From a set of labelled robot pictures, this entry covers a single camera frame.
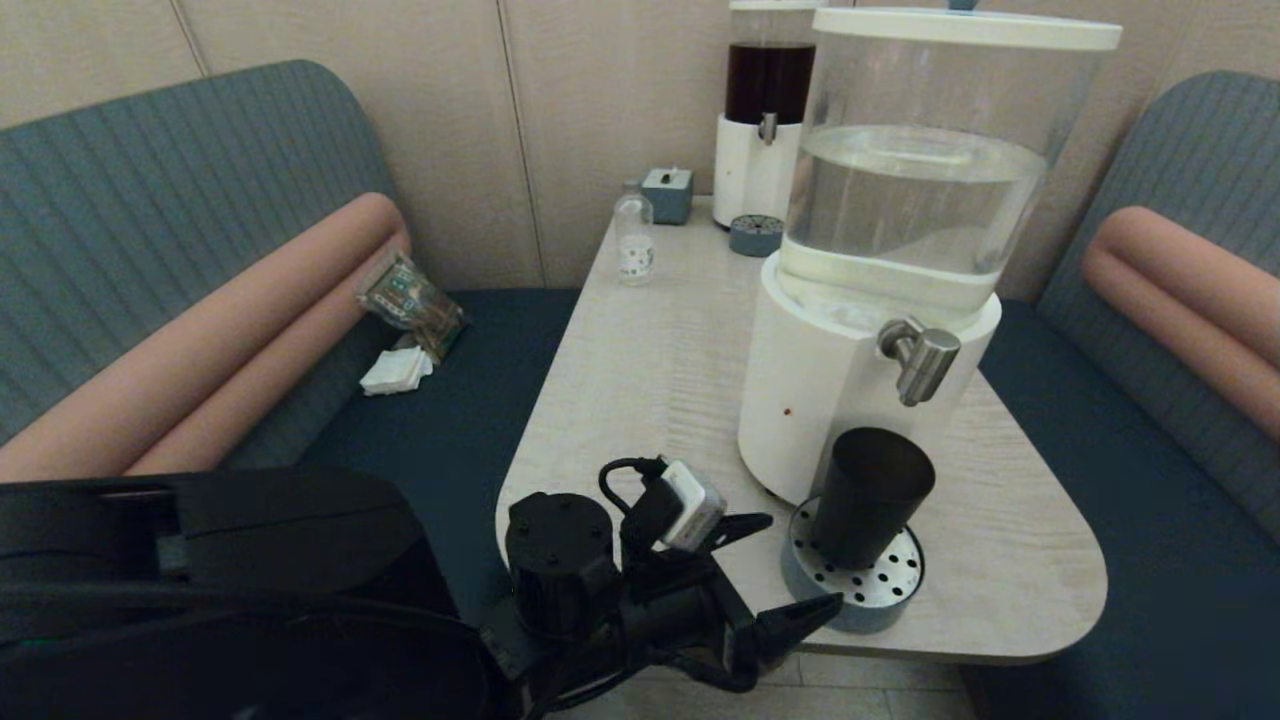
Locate black plastic cup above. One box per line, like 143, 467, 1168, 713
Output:
810, 427, 937, 571

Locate silver water dispenser tap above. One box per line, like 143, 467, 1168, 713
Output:
878, 317, 963, 408

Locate round grey drip tray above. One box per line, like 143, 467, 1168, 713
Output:
780, 497, 924, 635

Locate large clear water dispenser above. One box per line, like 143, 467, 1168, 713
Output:
737, 0, 1123, 511

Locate small blue drip tray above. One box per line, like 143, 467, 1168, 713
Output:
728, 213, 785, 258

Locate clear plastic bottle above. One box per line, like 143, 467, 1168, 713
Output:
613, 180, 656, 287

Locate dark blue bench seat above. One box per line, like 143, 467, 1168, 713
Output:
225, 290, 581, 621
960, 300, 1280, 720

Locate small blue tissue box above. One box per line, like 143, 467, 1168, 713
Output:
641, 166, 695, 225

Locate small dark drink dispenser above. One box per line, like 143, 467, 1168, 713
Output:
712, 0, 829, 231

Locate white folded napkins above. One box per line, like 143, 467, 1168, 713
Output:
358, 345, 434, 397

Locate crinkled snack packet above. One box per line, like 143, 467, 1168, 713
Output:
355, 251, 469, 361

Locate white water dispenser lid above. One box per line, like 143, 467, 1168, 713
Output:
812, 0, 1123, 51

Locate teal ribbed bench backrest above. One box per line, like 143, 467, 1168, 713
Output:
0, 60, 406, 446
1035, 70, 1280, 546

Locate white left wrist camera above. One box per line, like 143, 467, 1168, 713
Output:
655, 459, 728, 552

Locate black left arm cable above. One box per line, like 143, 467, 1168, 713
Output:
598, 457, 666, 521

